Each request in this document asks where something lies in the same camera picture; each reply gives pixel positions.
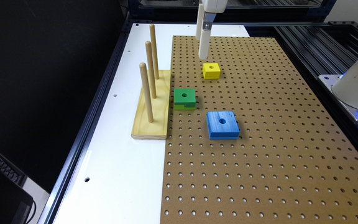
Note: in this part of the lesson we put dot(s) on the green square block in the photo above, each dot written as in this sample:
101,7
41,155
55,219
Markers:
184,99

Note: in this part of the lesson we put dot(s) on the front wooden peg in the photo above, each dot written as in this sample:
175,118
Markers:
147,96

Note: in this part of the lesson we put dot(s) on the yellow square block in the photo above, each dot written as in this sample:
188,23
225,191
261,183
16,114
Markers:
211,71

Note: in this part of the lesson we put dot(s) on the rear wooden peg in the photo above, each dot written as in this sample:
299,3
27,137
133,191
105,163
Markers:
154,50

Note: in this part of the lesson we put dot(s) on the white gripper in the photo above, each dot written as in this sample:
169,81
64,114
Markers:
207,11

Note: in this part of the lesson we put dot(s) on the wooden peg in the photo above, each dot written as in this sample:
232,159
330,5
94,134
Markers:
147,96
154,50
148,47

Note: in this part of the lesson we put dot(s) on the blue square block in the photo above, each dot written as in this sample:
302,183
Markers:
222,125

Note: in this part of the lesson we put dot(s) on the middle wooden peg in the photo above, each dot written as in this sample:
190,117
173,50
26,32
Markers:
148,47

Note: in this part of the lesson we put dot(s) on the brown perforated pegboard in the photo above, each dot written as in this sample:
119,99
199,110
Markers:
291,162

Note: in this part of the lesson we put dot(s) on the light wooden peg base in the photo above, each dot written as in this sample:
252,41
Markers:
157,130

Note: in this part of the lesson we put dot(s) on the black monitor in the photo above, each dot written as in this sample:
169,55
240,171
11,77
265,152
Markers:
15,203

